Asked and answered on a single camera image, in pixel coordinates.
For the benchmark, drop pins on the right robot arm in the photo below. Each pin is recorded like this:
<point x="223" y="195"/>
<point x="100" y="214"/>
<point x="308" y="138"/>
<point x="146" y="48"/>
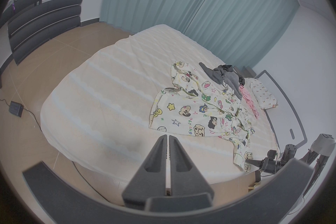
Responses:
<point x="290" y="154"/>

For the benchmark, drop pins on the black garment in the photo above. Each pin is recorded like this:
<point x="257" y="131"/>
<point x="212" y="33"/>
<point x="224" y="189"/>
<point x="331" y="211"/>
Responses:
<point x="229" y="69"/>

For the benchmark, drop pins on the grey bedside table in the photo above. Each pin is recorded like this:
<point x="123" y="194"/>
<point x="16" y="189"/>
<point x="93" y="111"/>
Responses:
<point x="245" y="70"/>

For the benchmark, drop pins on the grey knit sweater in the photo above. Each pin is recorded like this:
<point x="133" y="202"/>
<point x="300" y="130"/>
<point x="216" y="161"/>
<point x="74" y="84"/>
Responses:
<point x="232" y="86"/>

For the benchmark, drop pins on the black power adapter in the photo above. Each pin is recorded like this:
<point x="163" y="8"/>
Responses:
<point x="15" y="108"/>

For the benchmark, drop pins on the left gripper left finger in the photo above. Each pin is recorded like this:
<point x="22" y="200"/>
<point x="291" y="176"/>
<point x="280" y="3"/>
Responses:
<point x="139" y="186"/>

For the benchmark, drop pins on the pink garment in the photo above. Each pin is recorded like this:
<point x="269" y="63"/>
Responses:
<point x="248" y="101"/>

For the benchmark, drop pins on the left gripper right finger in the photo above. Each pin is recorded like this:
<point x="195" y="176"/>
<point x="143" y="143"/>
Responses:
<point x="196" y="183"/>

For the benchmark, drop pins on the black chest of drawers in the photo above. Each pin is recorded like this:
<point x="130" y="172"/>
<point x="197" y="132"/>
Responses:
<point x="44" y="26"/>

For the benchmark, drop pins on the bed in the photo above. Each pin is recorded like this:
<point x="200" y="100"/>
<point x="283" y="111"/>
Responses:
<point x="110" y="91"/>

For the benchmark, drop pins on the white printed pyjama top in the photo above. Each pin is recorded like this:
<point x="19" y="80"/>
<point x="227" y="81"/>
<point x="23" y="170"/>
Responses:
<point x="189" y="112"/>

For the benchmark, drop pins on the dark grey garment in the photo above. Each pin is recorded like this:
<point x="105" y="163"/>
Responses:
<point x="208" y="70"/>

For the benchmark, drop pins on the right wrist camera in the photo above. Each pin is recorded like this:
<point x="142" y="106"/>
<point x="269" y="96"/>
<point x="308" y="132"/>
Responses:
<point x="272" y="154"/>

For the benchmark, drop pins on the black low cabinet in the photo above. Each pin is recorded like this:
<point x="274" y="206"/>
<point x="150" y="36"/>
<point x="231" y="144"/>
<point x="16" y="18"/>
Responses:
<point x="23" y="5"/>

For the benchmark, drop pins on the white printed pillow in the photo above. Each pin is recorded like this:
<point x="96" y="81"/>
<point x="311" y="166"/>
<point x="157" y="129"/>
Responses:
<point x="262" y="94"/>

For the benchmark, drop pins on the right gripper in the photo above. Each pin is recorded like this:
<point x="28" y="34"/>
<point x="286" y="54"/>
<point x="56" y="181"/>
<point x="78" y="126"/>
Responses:
<point x="269" y="165"/>

